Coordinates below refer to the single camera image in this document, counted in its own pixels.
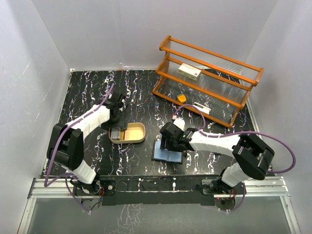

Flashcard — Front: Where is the small orange yellow block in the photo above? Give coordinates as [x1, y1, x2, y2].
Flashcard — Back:
[177, 94, 187, 103]

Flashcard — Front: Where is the white red small box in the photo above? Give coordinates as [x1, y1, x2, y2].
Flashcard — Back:
[178, 63, 201, 81]

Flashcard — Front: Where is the black blue card holder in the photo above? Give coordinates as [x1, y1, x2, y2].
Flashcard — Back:
[152, 141, 183, 164]

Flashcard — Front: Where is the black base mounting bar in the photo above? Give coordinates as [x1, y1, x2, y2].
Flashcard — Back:
[100, 175, 217, 206]

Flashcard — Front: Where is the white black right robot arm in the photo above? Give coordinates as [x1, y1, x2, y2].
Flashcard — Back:
[160, 122, 275, 194]

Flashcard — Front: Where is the white black small device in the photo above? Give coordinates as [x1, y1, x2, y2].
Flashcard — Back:
[192, 102, 211, 115]

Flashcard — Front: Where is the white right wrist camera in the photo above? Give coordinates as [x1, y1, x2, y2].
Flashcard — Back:
[173, 117, 185, 131]

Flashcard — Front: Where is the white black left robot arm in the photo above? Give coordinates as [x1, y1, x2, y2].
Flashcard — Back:
[47, 93, 128, 195]

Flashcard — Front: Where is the orange wooden shelf rack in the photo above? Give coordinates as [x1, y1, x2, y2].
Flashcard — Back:
[153, 35, 264, 128]

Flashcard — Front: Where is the beige oval plastic tray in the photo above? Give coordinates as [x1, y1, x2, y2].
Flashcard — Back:
[109, 122, 146, 144]

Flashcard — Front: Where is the stack of credit cards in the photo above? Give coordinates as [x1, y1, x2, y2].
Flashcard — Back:
[110, 129, 125, 141]

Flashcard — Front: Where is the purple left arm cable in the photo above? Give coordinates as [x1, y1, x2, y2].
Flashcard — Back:
[43, 83, 115, 188]

